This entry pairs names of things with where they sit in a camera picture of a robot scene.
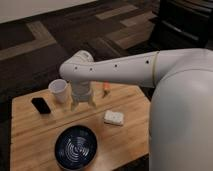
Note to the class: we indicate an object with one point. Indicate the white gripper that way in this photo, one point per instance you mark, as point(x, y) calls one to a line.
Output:
point(81, 92)

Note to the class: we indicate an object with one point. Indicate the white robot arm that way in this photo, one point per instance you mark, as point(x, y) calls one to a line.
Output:
point(181, 110)

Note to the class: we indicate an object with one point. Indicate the white paper cup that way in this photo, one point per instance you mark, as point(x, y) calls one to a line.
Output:
point(59, 88)

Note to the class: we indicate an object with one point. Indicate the white sponge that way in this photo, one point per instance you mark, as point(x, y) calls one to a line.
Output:
point(115, 118)

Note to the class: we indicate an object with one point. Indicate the black smartphone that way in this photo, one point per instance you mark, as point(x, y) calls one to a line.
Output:
point(41, 105)

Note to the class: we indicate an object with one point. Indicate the dark blue patterned bowl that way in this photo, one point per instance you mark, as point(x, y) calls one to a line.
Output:
point(75, 148)

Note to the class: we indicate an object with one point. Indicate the black furniture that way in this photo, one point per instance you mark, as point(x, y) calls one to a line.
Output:
point(182, 24)

